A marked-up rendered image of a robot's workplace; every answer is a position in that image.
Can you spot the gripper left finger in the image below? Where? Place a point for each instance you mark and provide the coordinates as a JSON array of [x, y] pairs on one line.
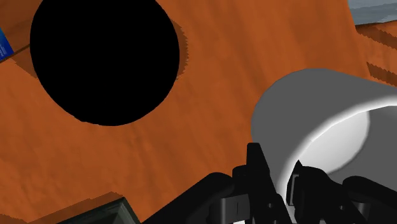
[[257, 186]]

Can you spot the blue box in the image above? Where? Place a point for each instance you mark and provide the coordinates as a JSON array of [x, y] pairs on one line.
[[4, 46]]

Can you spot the black round object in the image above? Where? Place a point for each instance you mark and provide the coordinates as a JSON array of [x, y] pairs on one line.
[[105, 59]]

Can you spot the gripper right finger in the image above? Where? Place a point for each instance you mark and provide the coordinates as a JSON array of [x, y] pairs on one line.
[[319, 192]]

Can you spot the dark green box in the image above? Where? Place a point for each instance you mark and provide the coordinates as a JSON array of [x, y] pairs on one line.
[[108, 214]]

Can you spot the white cup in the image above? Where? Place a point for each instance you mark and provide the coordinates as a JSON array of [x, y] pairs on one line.
[[310, 102]]

